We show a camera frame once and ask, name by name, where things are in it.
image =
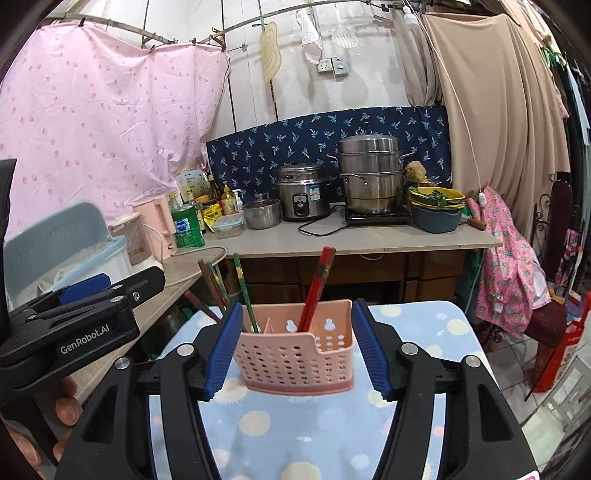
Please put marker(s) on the bright red chopstick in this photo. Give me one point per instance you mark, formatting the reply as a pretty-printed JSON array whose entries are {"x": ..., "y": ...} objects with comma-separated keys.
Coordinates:
[{"x": 317, "y": 285}]

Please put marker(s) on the dark brown twisted chopstick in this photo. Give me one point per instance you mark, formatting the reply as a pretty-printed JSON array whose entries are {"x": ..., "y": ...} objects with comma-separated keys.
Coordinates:
[{"x": 209, "y": 280}]

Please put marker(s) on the blue planet-print tablecloth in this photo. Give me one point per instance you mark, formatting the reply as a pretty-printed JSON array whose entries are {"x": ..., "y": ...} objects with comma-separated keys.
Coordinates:
[{"x": 340, "y": 436}]

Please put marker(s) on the beige hanging curtain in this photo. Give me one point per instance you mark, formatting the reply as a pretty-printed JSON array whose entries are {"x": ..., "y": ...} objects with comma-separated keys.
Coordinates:
[{"x": 504, "y": 111}]

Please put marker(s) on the pink electric kettle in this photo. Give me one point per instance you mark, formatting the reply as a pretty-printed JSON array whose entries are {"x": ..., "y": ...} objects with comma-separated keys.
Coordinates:
[{"x": 148, "y": 230}]

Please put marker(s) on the white wall power socket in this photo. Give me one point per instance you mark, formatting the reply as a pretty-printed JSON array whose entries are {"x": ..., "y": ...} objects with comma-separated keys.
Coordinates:
[{"x": 334, "y": 65}]

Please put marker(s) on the pink perforated utensil basket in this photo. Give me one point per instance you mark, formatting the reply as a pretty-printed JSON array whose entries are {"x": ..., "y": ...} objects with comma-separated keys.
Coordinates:
[{"x": 282, "y": 360}]

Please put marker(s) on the small steel lidded pot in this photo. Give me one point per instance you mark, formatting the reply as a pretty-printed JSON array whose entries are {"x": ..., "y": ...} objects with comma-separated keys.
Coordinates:
[{"x": 262, "y": 213}]

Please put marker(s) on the silver electric rice cooker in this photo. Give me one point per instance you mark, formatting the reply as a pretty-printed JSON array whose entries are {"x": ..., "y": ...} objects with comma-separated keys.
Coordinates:
[{"x": 303, "y": 192}]

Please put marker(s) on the green chopstick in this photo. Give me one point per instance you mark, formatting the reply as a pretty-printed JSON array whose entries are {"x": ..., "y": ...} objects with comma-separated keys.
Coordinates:
[{"x": 245, "y": 292}]

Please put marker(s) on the clear plastic food container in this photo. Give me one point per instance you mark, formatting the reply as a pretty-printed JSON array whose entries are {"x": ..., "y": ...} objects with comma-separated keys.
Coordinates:
[{"x": 228, "y": 226}]

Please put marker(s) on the stainless stacked steamer pot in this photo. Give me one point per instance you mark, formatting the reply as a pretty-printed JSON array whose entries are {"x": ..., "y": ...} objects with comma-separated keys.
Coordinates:
[{"x": 372, "y": 169}]

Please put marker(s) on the brown chopstick gold band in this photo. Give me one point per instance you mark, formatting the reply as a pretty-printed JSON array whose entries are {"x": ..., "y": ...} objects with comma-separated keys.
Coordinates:
[{"x": 217, "y": 285}]

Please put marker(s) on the green plastic bottle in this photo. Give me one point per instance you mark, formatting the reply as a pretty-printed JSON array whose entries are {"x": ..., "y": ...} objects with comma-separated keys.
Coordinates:
[{"x": 187, "y": 228}]

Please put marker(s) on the person's left hand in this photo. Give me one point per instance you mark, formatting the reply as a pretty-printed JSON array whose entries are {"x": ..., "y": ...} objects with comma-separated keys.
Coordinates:
[{"x": 40, "y": 425}]

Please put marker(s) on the dark red chopstick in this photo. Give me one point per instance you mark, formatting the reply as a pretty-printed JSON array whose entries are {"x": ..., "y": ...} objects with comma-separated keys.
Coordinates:
[{"x": 201, "y": 306}]

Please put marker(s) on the navy floral backsplash cloth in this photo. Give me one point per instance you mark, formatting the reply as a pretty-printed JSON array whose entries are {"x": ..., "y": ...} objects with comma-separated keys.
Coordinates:
[{"x": 249, "y": 160}]

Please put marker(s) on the white dish rack box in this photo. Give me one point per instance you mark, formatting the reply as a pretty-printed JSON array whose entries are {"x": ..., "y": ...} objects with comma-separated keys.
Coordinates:
[{"x": 65, "y": 248}]

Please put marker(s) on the beige hanging cutting board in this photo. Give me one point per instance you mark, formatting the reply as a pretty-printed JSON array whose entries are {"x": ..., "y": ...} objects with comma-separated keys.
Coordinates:
[{"x": 270, "y": 51}]

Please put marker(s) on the pink floral hanging garment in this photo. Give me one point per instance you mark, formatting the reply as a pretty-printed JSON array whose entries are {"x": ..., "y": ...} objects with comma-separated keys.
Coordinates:
[{"x": 512, "y": 283}]

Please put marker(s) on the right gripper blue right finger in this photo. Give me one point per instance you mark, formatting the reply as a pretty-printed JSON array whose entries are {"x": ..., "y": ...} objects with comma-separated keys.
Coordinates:
[{"x": 367, "y": 331}]

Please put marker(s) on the hanging wire skimmer ladle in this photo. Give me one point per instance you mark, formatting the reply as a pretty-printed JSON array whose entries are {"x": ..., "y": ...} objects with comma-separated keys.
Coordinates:
[{"x": 342, "y": 36}]

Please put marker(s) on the red plastic stool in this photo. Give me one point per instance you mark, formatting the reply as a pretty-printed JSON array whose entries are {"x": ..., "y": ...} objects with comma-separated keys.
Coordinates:
[{"x": 551, "y": 364}]

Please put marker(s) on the pink dotted curtain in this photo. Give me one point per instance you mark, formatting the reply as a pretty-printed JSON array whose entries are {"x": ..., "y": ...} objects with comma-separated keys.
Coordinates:
[{"x": 88, "y": 117}]

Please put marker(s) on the yellow condiment packet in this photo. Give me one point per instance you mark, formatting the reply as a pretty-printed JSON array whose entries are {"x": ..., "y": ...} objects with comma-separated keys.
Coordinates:
[{"x": 211, "y": 213}]

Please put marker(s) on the blue and yellow stacked basins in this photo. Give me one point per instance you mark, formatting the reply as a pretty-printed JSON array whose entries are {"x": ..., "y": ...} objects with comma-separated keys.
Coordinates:
[{"x": 436, "y": 210}]

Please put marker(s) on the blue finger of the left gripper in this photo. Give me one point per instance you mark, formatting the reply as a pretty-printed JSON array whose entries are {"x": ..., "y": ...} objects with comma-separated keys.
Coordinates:
[{"x": 85, "y": 288}]

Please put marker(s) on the black induction cooktop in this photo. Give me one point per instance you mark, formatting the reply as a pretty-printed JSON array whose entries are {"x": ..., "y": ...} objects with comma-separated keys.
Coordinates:
[{"x": 354, "y": 217}]

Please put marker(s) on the wooden kitchen counter cabinet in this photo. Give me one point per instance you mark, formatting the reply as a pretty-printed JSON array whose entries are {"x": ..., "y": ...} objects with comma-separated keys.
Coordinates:
[{"x": 386, "y": 264}]

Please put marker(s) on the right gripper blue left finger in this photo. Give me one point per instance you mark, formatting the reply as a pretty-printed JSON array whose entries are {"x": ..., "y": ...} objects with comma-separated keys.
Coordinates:
[{"x": 225, "y": 336}]

